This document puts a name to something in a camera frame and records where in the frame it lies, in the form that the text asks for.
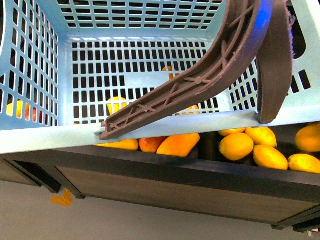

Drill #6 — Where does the light blue plastic basket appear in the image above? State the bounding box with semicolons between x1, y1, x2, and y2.
0;0;320;155

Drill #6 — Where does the brown basket handle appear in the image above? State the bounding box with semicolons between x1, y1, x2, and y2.
99;0;293;140

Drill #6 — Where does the red mango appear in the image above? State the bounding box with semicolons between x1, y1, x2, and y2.
138;136;168;154

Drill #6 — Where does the yellow mango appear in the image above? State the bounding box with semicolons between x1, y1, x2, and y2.
156;133;200;158
94;139;139;151

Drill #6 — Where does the yellow lemon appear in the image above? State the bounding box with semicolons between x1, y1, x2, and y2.
288;153;320;174
253;145;289;171
244;127;278;148
295;122;320;153
219;132;254;161

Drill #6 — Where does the wooden display stand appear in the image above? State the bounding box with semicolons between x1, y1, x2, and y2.
0;133;320;232

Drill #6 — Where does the orange floor tape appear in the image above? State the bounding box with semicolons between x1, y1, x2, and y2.
49;189;74;207

